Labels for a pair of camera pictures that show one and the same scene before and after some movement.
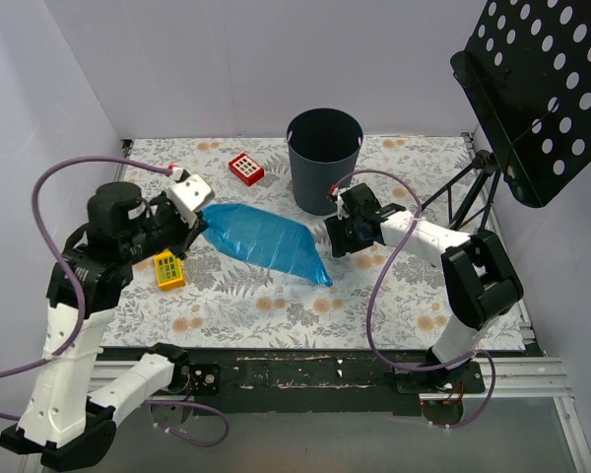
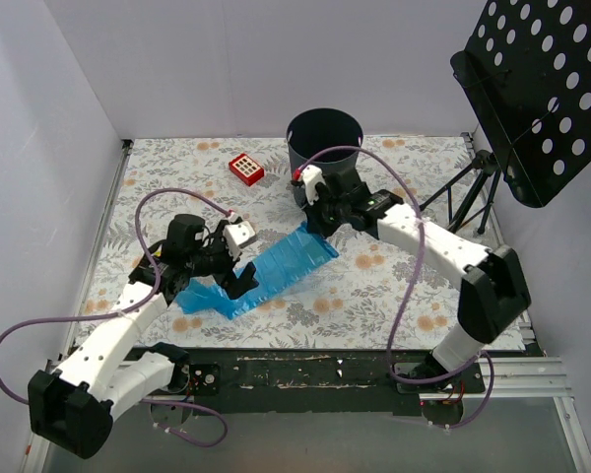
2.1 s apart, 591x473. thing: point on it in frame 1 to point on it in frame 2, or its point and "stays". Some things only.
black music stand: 538,74 stays
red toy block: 246,169 stays
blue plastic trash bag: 266,239 to 276,266
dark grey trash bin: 324,146 stays
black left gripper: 183,236 to 225,269
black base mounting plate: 319,381 stays
